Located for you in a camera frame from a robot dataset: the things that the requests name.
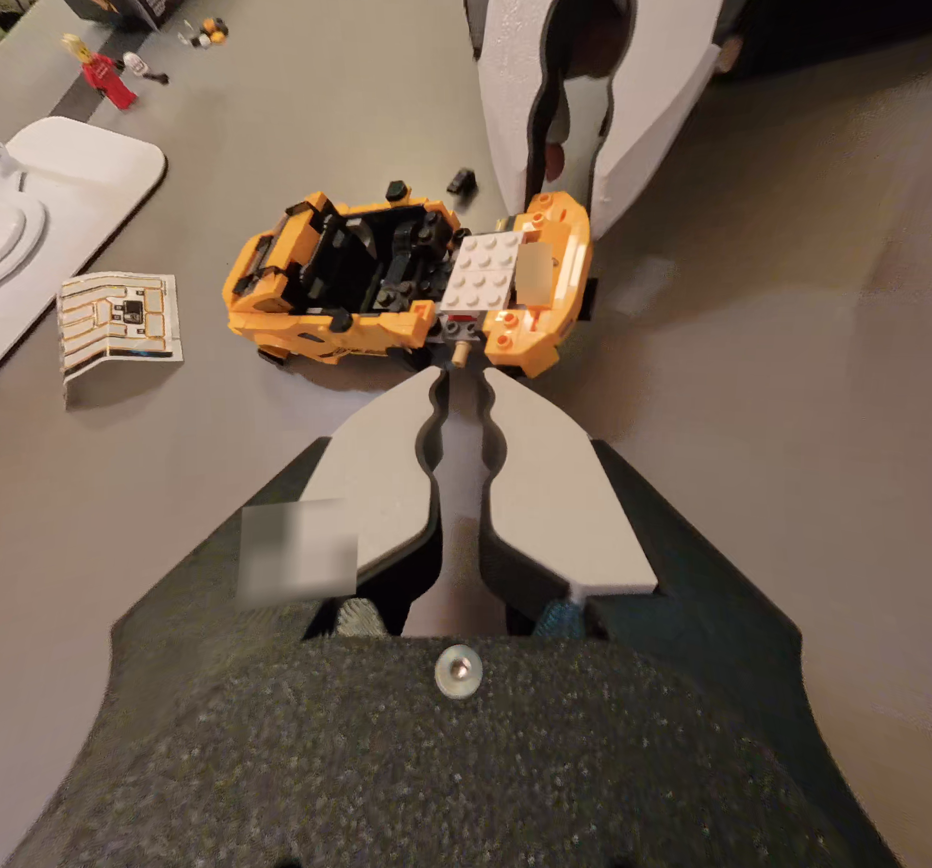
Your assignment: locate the red lego minifigure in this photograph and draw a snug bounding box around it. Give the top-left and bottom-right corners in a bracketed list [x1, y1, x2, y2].
[62, 33, 139, 110]

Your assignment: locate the orange lego car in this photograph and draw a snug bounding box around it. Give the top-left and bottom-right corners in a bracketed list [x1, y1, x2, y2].
[222, 180, 601, 380]

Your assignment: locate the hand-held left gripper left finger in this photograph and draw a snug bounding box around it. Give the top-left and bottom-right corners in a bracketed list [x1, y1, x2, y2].
[300, 366, 448, 579]

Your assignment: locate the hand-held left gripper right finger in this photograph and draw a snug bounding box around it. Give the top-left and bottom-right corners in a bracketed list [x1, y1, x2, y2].
[478, 367, 661, 603]

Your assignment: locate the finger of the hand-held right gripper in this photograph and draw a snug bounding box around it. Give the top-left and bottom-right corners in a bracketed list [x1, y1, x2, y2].
[461, 0, 583, 217]
[588, 0, 745, 243]

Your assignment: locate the white book stand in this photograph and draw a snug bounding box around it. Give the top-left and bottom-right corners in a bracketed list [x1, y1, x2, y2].
[0, 143, 49, 286]

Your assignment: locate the white rounded base board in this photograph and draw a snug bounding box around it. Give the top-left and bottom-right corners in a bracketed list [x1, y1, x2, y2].
[0, 117, 168, 363]

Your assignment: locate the white sticker sheet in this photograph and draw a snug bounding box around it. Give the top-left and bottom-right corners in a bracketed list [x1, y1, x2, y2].
[57, 271, 184, 403]

